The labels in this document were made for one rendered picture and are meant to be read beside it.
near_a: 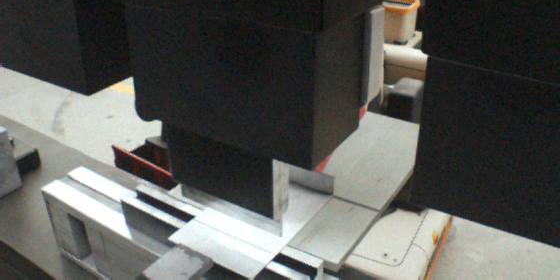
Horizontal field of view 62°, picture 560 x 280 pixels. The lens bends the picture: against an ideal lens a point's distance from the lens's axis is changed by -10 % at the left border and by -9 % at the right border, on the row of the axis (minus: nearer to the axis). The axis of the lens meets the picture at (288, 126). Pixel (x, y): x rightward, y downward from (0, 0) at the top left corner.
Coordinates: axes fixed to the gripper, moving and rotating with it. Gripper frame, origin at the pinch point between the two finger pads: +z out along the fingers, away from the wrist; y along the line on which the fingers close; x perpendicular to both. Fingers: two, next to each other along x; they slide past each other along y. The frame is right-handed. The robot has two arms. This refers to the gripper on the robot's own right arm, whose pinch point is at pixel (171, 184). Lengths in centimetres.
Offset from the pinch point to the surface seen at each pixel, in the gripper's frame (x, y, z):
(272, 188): 48, 36, -26
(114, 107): -182, -119, 43
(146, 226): 35, 36, -16
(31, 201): 5.5, 32.6, -6.4
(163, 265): 42, 40, -18
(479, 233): 36, -132, 40
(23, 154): -2.7, 29.7, -10.3
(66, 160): -0.5, 23.4, -8.9
